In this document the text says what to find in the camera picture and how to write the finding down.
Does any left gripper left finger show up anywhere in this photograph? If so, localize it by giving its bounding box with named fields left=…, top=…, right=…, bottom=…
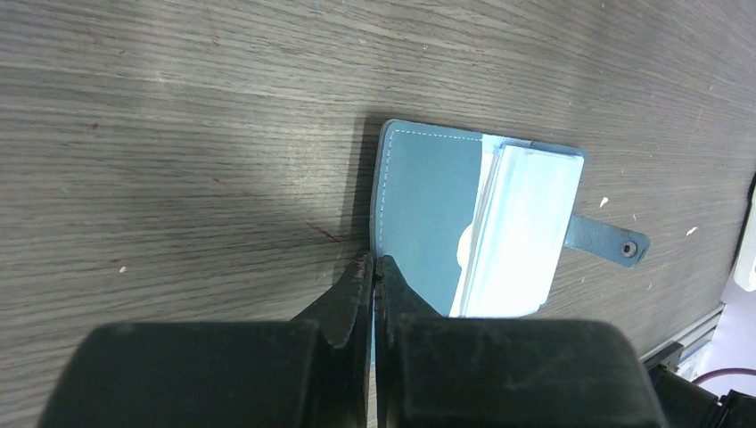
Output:
left=39, top=253, right=374, bottom=427

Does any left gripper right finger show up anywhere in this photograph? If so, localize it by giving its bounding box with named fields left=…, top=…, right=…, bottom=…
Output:
left=375, top=256, right=666, bottom=427

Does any blue card holder wallet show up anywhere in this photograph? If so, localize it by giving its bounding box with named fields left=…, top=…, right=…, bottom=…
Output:
left=370, top=119, right=650, bottom=318

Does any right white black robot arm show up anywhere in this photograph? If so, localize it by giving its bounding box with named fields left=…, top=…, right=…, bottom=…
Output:
left=649, top=366, right=756, bottom=428

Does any grey white clothes rack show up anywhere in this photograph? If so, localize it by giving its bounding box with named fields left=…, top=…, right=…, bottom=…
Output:
left=733, top=197, right=755, bottom=292

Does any aluminium frame rail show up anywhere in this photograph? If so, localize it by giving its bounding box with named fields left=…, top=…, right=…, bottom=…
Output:
left=641, top=302, right=726, bottom=381

